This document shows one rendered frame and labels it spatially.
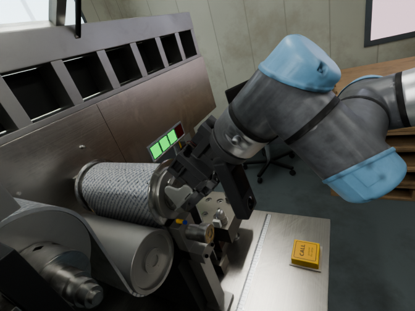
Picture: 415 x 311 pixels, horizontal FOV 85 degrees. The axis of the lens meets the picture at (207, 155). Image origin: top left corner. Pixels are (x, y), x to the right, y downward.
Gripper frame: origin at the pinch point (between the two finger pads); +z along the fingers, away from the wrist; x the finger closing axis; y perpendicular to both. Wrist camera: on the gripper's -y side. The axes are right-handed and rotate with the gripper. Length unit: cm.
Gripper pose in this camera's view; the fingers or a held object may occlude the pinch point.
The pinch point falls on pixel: (186, 203)
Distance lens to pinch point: 48.4
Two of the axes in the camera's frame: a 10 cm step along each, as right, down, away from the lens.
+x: -4.3, 5.2, -7.4
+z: -4.9, 5.5, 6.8
